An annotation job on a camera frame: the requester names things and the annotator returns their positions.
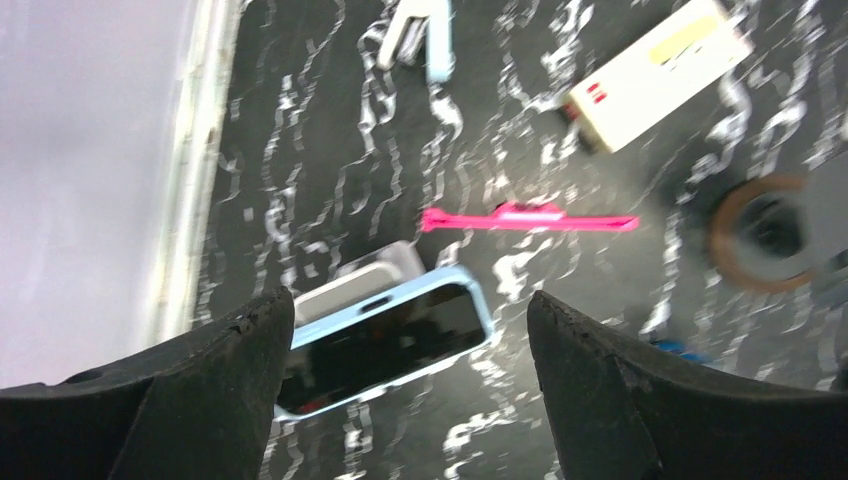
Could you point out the light blue smartphone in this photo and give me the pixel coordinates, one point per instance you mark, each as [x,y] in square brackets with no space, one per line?
[384,341]

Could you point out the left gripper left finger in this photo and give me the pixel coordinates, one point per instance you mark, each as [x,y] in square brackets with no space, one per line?
[198,406]

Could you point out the white cardboard box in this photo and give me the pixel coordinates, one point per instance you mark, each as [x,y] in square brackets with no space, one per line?
[658,73]

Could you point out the pink marker pen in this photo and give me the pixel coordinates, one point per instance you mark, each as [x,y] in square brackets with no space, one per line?
[524,217]

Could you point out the white phone stand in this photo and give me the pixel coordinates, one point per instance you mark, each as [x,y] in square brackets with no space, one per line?
[383,269]

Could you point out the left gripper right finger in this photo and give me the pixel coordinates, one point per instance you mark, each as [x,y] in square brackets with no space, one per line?
[620,408]

